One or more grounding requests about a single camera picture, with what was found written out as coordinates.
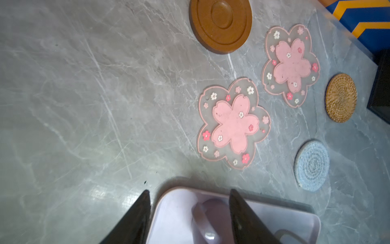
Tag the brown wooden coaster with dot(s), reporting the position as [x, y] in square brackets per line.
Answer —
[221, 26]

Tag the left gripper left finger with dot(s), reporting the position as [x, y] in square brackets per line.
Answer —
[133, 228]

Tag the blue woven round coaster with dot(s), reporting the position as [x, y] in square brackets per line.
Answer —
[311, 165]

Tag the pink flower coaster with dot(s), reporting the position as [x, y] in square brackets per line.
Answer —
[291, 67]
[234, 123]

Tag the white cup lavender outside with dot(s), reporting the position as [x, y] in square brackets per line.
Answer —
[212, 223]

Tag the black checkerboard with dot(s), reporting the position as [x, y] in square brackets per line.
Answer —
[379, 101]

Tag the grey mug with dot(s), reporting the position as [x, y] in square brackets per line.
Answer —
[288, 237]

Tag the rattan woven round coaster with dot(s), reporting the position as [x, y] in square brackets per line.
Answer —
[340, 98]

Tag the lavender silicone tray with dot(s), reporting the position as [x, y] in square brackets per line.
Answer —
[172, 220]

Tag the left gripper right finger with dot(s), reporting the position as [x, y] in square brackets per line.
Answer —
[247, 228]

